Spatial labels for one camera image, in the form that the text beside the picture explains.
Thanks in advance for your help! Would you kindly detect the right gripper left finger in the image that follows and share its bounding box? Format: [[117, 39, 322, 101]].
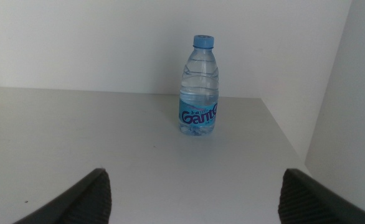
[[12, 167, 112, 224]]

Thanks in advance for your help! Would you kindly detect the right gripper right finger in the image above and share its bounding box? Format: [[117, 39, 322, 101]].
[[277, 168, 365, 224]]

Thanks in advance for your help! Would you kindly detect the clear water bottle blue cap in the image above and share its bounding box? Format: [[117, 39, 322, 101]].
[[178, 34, 219, 137]]

